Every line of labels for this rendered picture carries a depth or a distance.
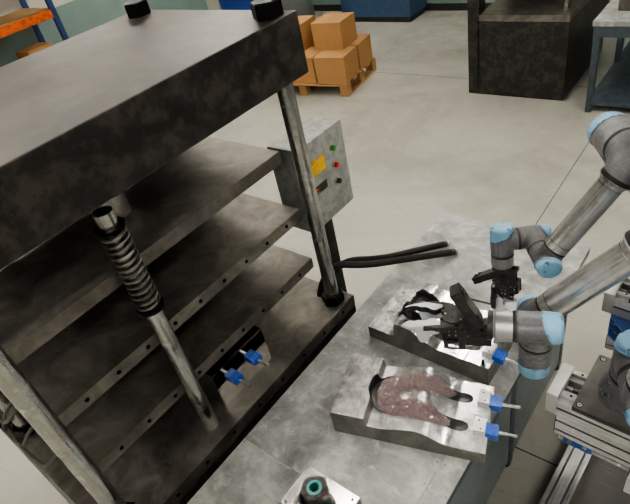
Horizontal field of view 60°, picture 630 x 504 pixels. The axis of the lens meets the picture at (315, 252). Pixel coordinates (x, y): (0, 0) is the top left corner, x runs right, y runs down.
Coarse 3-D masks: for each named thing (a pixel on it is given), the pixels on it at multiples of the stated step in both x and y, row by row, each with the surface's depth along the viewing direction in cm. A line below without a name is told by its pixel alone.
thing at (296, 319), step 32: (288, 320) 237; (320, 320) 234; (288, 352) 223; (256, 384) 213; (192, 416) 206; (224, 416) 203; (32, 448) 209; (128, 448) 200; (160, 448) 198; (192, 448) 195; (224, 448) 198; (64, 480) 195; (128, 480) 190; (160, 480) 187; (192, 480) 189
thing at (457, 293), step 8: (456, 288) 125; (456, 296) 125; (464, 296) 125; (456, 304) 126; (464, 304) 125; (472, 304) 128; (464, 312) 126; (472, 312) 126; (480, 312) 130; (472, 320) 127; (480, 320) 127
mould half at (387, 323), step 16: (400, 288) 229; (432, 288) 214; (400, 304) 221; (384, 320) 216; (400, 320) 205; (384, 336) 213; (400, 336) 206; (416, 336) 200; (432, 336) 200; (416, 352) 206; (432, 352) 199; (448, 352) 195; (464, 352) 193; (480, 352) 191; (448, 368) 199; (464, 368) 193; (480, 368) 187; (496, 368) 193
